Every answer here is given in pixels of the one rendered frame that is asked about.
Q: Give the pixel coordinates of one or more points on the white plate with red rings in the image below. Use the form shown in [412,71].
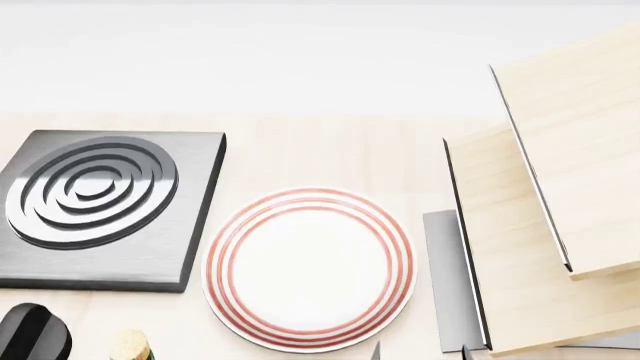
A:
[309,270]

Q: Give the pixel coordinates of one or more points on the grey flat stove burner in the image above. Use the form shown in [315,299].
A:
[195,210]

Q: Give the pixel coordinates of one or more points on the light wooden cabinet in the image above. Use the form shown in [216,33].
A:
[550,210]

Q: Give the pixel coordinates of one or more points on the bottle with cork stopper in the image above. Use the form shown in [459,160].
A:
[132,345]

